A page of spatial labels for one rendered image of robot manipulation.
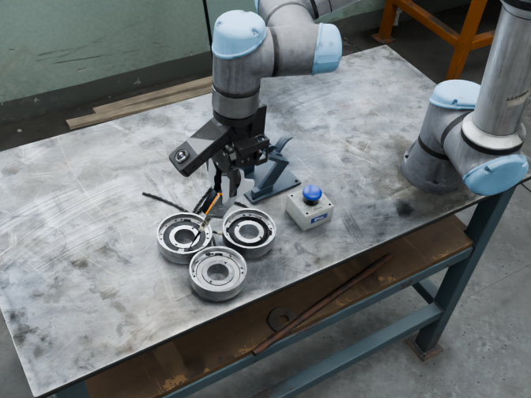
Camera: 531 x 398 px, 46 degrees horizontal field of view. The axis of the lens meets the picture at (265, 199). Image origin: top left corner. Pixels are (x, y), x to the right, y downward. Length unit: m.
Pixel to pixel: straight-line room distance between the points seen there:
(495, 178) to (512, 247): 1.33
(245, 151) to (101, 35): 1.81
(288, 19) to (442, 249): 0.88
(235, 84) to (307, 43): 0.12
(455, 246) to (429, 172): 0.34
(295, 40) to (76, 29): 1.87
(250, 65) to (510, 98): 0.47
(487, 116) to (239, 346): 0.69
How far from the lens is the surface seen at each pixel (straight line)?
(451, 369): 2.15
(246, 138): 1.05
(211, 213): 1.13
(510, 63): 1.13
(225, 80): 0.95
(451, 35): 3.17
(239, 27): 0.92
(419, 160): 1.42
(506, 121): 1.20
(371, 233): 1.31
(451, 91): 1.34
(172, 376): 1.36
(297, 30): 0.96
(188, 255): 1.18
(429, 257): 1.65
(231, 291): 1.13
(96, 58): 2.83
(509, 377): 2.21
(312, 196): 1.25
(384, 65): 1.81
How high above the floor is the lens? 1.74
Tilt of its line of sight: 45 degrees down
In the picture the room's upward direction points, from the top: 7 degrees clockwise
